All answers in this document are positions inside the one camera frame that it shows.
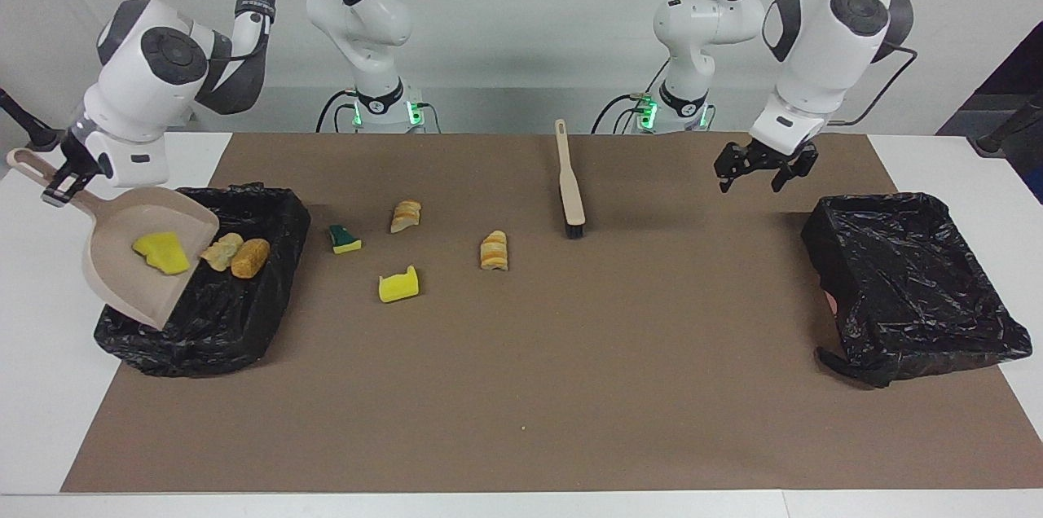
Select black bag lined bin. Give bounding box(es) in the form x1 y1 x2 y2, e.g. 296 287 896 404
94 182 311 379

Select black left base cable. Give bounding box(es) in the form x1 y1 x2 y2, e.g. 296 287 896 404
591 93 653 134

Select black bag bin pink spot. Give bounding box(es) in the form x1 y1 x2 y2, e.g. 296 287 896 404
801 192 1033 389

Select pale bread chunk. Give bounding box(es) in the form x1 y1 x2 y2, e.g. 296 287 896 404
200 233 244 272

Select brown table mat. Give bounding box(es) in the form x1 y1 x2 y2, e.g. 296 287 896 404
61 133 1043 494

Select white wall socket box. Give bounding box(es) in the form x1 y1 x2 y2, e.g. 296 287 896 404
107 88 195 128

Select dark background furniture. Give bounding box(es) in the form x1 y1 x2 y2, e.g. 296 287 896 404
935 20 1043 205

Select beige plastic dustpan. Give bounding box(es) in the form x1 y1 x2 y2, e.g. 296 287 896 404
7 148 221 331

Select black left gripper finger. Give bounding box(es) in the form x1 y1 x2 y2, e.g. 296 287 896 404
771 150 819 194
713 144 747 195

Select small striped bread piece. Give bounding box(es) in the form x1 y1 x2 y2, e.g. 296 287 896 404
389 200 423 235

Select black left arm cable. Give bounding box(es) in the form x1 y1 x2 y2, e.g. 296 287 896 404
720 0 919 126

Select striped croissant bread piece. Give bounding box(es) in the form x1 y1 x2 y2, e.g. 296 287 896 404
479 230 509 272

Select beige brush black bristles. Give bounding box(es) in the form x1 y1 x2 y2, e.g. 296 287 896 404
555 119 587 240

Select brown bread roll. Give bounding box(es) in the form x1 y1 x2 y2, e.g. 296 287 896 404
231 238 271 280

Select yellow sponge green backing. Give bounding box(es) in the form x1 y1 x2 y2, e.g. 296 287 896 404
132 232 191 276

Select black camera stand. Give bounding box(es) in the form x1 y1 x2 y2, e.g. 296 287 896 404
0 88 66 153
968 90 1043 156

